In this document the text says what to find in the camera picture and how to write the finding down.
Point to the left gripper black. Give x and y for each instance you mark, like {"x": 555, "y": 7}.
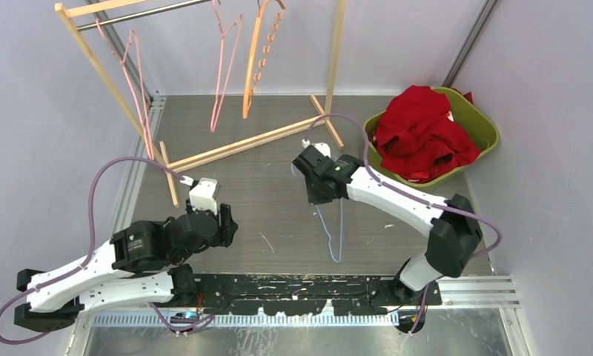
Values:
{"x": 226, "y": 237}

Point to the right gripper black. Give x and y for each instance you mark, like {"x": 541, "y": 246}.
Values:
{"x": 313, "y": 197}

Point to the blue wire hanger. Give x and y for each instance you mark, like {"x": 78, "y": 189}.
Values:
{"x": 334, "y": 243}

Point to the pink wire hanger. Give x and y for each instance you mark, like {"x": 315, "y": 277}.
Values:
{"x": 138, "y": 91}

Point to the red garment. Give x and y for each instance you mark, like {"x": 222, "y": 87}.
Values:
{"x": 417, "y": 138}

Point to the wooden hanger with metal hook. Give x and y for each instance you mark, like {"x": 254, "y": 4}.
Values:
{"x": 258, "y": 54}

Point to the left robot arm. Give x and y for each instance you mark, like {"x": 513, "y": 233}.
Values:
{"x": 144, "y": 263}

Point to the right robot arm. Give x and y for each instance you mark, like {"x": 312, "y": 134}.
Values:
{"x": 449, "y": 224}

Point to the green plastic laundry basket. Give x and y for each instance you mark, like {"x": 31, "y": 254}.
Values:
{"x": 482, "y": 131}

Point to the crumpled red cloth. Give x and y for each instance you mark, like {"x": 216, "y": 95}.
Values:
{"x": 469, "y": 97}

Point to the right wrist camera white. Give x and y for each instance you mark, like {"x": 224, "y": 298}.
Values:
{"x": 322, "y": 147}

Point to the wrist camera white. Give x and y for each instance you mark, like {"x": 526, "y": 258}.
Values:
{"x": 322, "y": 147}
{"x": 202, "y": 193}

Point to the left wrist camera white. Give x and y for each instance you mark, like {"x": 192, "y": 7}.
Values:
{"x": 202, "y": 193}

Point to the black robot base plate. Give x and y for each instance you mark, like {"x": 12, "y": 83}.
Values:
{"x": 298, "y": 295}

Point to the wooden clothes rack frame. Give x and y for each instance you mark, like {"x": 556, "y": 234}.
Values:
{"x": 233, "y": 148}

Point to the aluminium floor rail front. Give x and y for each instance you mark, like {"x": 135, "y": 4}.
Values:
{"x": 489, "y": 292}

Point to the metal clothes rail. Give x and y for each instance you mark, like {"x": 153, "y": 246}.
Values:
{"x": 97, "y": 7}

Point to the aluminium corner rail right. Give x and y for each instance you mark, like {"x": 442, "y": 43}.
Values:
{"x": 481, "y": 21}

